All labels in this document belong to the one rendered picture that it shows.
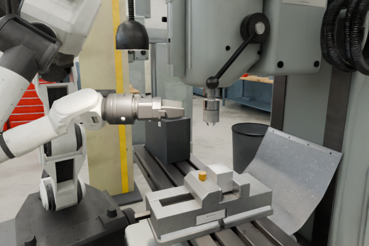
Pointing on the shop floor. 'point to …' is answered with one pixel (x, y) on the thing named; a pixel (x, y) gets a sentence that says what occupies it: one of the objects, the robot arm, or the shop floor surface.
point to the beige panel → (119, 79)
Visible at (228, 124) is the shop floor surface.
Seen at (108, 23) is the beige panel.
